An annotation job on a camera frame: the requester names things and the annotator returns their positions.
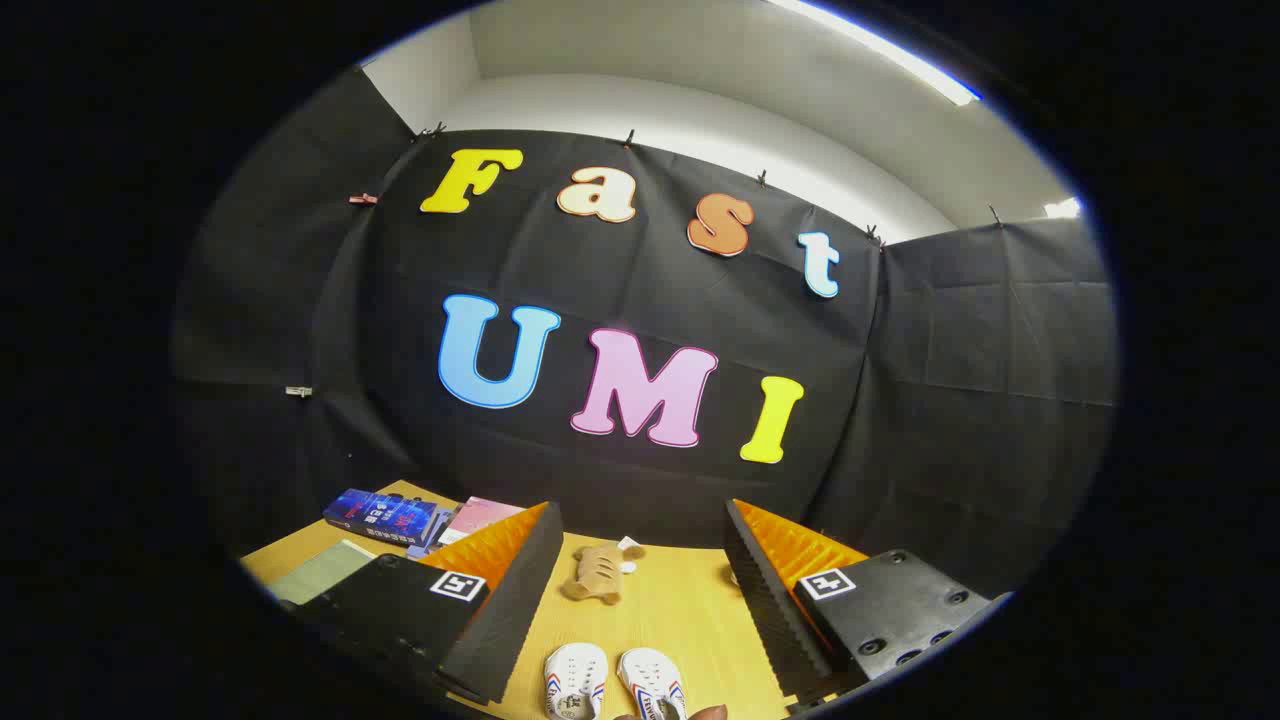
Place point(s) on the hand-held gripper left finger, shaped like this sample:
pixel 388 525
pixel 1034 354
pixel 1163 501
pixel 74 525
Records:
pixel 505 600

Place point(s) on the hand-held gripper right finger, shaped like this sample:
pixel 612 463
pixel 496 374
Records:
pixel 770 610

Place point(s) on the white striped canvas shoe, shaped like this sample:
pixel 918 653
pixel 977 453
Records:
pixel 648 678
pixel 575 675

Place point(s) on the pale yellow fabric storage box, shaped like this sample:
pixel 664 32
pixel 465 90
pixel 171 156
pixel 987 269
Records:
pixel 320 572

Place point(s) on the pink cover book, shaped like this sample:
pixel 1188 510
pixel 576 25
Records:
pixel 480 515

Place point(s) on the grey-blue book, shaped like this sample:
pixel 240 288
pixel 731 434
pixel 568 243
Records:
pixel 428 545

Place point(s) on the brown plush toy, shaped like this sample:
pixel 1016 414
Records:
pixel 598 573

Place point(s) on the dark blue book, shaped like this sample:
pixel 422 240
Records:
pixel 380 515

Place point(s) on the ceiling light strip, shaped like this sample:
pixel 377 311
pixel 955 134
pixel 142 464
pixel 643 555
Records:
pixel 1063 208
pixel 890 55

